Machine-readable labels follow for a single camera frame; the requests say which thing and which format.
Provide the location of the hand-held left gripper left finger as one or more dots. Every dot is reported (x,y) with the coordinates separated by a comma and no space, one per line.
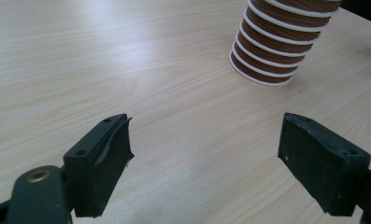
(96,174)

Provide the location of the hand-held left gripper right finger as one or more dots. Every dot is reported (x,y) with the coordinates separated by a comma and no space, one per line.
(317,168)

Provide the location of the stack of brown paper cups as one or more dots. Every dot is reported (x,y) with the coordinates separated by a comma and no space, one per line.
(267,54)

